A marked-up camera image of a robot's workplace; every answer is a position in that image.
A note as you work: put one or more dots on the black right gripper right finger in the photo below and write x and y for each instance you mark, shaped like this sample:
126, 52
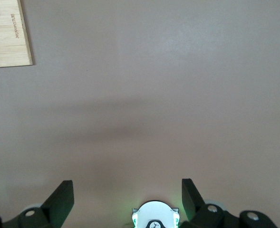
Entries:
201, 218

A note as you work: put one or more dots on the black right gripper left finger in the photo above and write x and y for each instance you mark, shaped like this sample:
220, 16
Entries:
54, 209

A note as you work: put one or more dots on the brown table cover mat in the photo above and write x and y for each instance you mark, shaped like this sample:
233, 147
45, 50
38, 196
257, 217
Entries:
154, 83

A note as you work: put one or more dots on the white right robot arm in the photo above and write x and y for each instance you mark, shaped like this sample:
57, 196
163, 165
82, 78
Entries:
154, 213

